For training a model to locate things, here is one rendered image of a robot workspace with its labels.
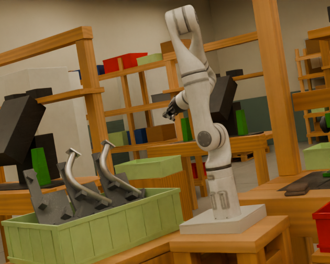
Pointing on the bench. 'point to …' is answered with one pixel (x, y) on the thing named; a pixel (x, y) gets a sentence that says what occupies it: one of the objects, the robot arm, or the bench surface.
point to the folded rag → (297, 189)
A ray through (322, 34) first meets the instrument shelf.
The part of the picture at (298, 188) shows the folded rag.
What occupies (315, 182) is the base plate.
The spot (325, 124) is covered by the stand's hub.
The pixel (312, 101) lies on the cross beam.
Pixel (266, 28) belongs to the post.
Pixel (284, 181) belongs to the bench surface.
